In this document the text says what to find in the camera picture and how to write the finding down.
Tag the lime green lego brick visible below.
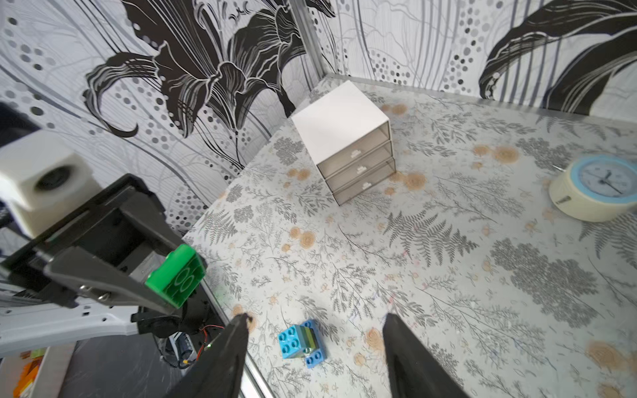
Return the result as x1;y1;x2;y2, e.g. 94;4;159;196
303;327;318;351

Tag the dark green lego brick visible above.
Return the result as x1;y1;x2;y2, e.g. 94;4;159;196
144;244;206;308

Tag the small blue cream alarm clock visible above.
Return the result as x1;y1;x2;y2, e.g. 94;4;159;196
548;154;636;222

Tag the small teal lego brick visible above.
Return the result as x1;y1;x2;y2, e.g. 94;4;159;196
277;325;310;359

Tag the long light blue lego brick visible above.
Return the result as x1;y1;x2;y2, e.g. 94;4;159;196
302;319;327;369

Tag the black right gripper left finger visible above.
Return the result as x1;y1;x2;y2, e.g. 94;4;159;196
166;313;249;398

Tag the white mini drawer cabinet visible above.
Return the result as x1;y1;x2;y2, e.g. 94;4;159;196
292;81;396;206

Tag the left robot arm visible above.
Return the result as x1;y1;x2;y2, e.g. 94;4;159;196
1;175;218;356

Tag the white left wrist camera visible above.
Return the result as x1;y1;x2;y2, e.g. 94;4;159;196
1;129;102;239

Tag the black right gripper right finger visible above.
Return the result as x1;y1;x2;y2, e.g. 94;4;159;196
383;313;468;398

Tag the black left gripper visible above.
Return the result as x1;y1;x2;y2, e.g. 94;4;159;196
1;174;174;315

